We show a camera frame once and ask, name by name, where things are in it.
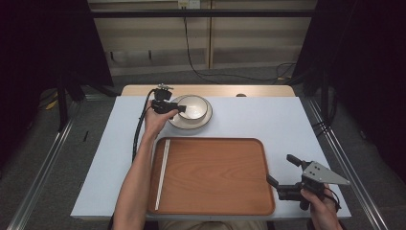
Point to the person's left hand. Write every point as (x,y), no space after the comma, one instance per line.
(154,123)

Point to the brown wooden tray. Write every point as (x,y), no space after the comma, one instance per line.
(217,179)

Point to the white plate with dark rim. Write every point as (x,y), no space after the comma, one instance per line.
(206,120)

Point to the black metal stand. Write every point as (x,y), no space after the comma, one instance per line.
(324,96)
(62,105)

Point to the black horizontal bar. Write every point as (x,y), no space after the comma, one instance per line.
(204,13)

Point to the white wall socket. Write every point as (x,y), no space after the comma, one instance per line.
(189,4)

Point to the small black stick on floor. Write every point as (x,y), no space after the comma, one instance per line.
(85,136)

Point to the person's beige trousers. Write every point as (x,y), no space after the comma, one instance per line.
(214,226)

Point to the yellow strip on floor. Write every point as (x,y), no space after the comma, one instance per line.
(51,104)

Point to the white chopstick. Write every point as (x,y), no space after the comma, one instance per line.
(164,166)
(160,179)

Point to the white bowl with dark rim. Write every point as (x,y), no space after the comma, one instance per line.
(194,107)

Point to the black curtain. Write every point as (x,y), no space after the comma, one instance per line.
(367,64)
(48,48)

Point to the metal floor rail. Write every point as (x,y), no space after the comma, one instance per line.
(351,153)
(48,166)

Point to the white table cover sheet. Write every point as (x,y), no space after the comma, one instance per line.
(271,121)

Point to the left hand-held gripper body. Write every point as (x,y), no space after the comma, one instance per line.
(162,96)

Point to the person's right hand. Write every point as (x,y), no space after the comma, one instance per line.
(320,212)

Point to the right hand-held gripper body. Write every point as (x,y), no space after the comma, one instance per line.
(320,174)

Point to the light wooden table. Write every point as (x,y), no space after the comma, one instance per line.
(140,90)

